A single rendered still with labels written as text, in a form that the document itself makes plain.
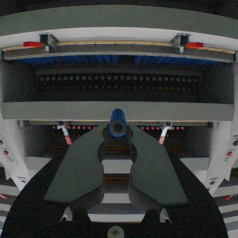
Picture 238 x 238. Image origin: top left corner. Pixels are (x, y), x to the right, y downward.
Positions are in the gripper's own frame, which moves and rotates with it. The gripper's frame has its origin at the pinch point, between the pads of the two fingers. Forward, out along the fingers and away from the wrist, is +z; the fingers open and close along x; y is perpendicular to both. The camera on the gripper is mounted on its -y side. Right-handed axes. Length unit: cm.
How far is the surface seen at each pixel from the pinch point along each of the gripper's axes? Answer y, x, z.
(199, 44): -8.4, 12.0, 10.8
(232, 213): 84, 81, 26
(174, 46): -8.0, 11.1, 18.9
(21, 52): -6.8, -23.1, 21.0
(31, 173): 30.5, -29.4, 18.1
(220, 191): 44, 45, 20
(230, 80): -1.9, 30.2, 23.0
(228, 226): 104, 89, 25
